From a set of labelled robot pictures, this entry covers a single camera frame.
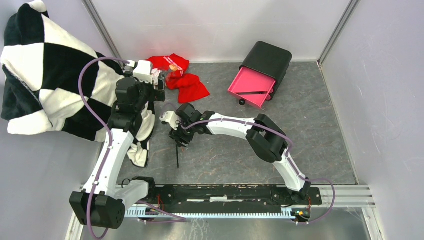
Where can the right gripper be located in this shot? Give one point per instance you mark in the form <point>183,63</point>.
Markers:
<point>176,135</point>

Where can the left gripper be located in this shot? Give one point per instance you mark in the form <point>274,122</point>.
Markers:
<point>159,94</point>

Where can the black thin brush stick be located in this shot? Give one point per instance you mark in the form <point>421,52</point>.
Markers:
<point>177,157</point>

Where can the black eyeliner pencil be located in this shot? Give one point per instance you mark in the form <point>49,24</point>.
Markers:
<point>252,93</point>

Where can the black pink drawer organizer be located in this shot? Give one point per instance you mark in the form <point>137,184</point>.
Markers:
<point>263,69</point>

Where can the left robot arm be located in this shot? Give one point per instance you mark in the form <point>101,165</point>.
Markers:
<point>99,203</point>

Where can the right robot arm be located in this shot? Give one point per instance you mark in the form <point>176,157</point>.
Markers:
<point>266,139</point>

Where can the red cloth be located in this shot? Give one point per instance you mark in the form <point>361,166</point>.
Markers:
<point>174,67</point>

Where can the black white checkered blanket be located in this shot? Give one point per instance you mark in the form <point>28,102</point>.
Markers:
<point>53,81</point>

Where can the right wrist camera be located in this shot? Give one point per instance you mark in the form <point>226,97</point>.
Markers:
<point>170,118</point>

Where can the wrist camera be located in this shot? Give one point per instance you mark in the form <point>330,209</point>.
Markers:
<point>170,118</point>
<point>142,70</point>

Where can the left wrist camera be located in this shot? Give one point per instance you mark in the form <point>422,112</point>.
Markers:
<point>142,70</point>

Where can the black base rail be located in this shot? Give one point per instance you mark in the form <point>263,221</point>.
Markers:
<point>230,199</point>

